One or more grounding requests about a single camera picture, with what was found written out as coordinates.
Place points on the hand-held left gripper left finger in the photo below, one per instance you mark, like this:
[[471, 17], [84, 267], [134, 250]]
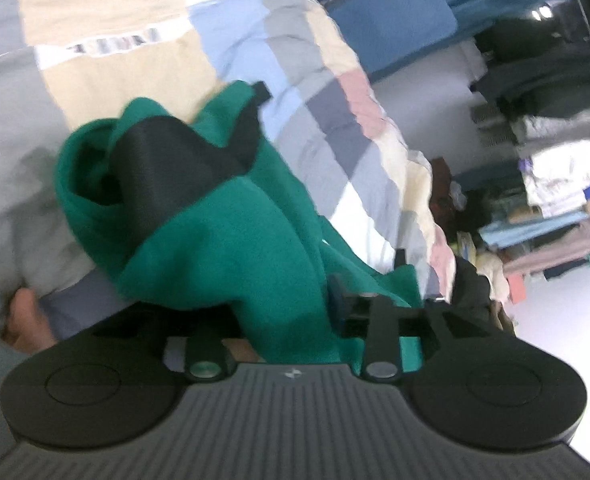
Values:
[[205, 347]]

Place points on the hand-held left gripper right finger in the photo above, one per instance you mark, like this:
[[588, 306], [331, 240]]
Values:
[[337, 305]]

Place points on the green hoodie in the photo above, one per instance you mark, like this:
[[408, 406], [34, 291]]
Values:
[[215, 240]]

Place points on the dark hanging clothes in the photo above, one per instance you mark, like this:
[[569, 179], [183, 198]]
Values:
[[545, 75]]

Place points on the black garment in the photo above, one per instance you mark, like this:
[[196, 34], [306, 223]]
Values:
[[470, 285]]

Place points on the stack of books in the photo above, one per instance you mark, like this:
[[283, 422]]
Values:
[[467, 246]]

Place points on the cream fluffy blanket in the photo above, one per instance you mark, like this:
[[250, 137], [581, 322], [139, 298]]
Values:
[[492, 272]]

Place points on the brown wooden box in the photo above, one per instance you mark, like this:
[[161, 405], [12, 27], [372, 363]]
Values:
[[442, 180]]

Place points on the person's bare limb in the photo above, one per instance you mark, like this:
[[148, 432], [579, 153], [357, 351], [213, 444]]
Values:
[[27, 322]]

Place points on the pink box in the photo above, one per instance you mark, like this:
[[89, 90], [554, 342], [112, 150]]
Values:
[[516, 287]]

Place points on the pink hanging garment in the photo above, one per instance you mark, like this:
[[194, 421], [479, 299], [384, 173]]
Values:
[[560, 255]]

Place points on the striped hanging garment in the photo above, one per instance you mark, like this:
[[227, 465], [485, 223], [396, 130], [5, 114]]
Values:
[[492, 127]]

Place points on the blue textured upright mat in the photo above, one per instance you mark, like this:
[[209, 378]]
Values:
[[390, 20]]

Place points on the pastel patchwork quilt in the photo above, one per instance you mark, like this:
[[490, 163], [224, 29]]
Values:
[[125, 10]]

